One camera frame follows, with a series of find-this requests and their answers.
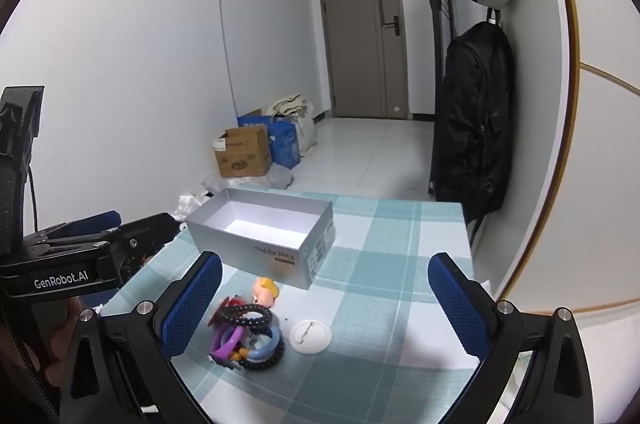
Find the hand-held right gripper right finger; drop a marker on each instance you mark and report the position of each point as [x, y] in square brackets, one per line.
[457, 304]

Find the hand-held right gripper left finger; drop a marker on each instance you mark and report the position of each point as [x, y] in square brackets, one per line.
[192, 309]

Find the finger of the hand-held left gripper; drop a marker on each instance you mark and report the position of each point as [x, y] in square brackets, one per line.
[150, 229]
[100, 220]

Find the red flower brooch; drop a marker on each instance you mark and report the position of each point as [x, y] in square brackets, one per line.
[232, 302]

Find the silver cardboard box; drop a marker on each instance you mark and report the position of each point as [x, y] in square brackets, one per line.
[250, 249]

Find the white round disc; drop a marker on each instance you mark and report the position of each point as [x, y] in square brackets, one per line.
[310, 336]

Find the person's left hand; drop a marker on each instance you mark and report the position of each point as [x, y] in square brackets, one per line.
[65, 329]

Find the white plastic bag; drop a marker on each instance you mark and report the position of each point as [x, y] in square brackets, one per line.
[192, 204]

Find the pink pig toy figure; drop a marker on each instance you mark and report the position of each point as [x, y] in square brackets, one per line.
[265, 291]

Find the teal checked tablecloth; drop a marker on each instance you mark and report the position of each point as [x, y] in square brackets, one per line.
[360, 304]

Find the brown cardboard box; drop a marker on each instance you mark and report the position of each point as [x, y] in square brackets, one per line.
[245, 156]

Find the blue cardboard box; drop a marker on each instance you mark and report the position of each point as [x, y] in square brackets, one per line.
[285, 144]

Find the white plastic sack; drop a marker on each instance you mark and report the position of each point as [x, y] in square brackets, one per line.
[306, 131]

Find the beige cloth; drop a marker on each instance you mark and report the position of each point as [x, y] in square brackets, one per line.
[287, 105]

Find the black backpack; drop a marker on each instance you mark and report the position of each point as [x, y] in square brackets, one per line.
[470, 119]

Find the white panel with gold trim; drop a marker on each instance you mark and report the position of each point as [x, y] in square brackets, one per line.
[600, 154]

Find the grey brown door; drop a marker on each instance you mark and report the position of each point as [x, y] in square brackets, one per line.
[360, 29]

